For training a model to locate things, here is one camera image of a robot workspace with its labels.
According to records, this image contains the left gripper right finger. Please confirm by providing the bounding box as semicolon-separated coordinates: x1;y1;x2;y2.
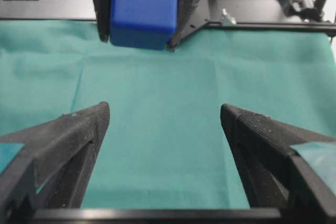
220;104;335;223

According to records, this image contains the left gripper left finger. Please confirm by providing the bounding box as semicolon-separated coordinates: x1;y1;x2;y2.
1;102;110;223

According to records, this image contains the blue block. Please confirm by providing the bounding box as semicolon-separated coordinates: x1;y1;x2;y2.
110;0;178;50

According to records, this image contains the green table cloth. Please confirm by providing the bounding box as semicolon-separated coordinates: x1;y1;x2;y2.
1;20;335;209

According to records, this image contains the black frame rail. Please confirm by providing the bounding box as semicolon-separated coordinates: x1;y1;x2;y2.
1;0;335;39

